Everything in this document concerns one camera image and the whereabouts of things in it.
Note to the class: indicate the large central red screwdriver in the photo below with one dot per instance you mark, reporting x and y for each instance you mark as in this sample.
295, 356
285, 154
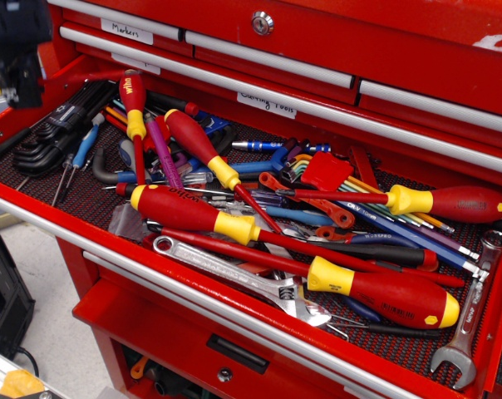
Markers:
177, 209

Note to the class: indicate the red tool chest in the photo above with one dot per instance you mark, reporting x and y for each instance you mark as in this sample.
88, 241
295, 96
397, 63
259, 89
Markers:
409, 91

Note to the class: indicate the blue metal bit driver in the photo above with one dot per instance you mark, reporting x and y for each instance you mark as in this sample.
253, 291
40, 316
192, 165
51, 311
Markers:
257, 145

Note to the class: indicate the right red yellow screwdriver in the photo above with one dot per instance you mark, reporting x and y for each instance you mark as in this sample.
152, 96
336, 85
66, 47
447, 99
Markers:
467, 204

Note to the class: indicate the chrome combination wrench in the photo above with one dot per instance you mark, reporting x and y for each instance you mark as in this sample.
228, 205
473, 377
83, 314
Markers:
458, 351

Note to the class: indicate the medium red yellow screwdriver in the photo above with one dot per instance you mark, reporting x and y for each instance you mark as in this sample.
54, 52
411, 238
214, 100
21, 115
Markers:
192, 138

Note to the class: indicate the blue long hex key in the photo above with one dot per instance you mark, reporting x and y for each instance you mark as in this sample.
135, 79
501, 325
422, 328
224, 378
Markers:
449, 256

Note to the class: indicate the upright red yellow screwdriver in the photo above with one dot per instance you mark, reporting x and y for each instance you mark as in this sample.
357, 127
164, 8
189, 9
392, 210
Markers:
132, 92

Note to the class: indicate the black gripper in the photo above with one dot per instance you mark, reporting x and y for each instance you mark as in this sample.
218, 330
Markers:
23, 26

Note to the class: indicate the magenta pen tool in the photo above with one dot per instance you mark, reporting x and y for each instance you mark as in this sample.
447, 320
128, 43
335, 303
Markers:
162, 151

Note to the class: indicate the chrome adjustable wrench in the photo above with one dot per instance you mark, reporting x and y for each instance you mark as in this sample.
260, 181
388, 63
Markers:
287, 294

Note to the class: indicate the black box on floor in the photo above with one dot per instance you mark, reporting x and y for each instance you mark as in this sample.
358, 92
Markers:
16, 305

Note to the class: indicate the large black hex key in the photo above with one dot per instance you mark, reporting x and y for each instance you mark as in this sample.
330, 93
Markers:
99, 169

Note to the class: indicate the red flat stamped wrench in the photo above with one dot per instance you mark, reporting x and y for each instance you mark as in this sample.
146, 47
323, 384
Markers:
341, 217

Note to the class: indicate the white markers label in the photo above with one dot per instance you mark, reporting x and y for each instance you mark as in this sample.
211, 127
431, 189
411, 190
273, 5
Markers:
127, 31

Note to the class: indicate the blue precision screwdriver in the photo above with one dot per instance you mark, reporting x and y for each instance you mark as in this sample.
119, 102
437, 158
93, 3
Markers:
87, 142

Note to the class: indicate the black red slim screwdriver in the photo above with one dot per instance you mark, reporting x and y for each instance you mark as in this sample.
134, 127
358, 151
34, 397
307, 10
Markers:
421, 259

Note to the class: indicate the thin red yellow screwdriver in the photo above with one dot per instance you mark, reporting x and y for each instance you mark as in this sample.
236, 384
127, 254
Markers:
112, 75

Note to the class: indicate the white cutting tools label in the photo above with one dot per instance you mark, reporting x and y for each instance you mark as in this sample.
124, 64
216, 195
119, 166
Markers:
265, 105

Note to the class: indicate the silver cabinet lock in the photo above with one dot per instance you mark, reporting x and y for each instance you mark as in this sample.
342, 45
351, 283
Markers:
262, 23

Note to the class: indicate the large front red screwdriver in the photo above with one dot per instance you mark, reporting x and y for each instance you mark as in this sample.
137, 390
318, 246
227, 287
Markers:
405, 299

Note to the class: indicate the black hex key set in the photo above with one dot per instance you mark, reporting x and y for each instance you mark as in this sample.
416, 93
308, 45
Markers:
62, 129

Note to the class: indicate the rainbow hex key set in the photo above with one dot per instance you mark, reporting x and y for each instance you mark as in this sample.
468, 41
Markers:
327, 173

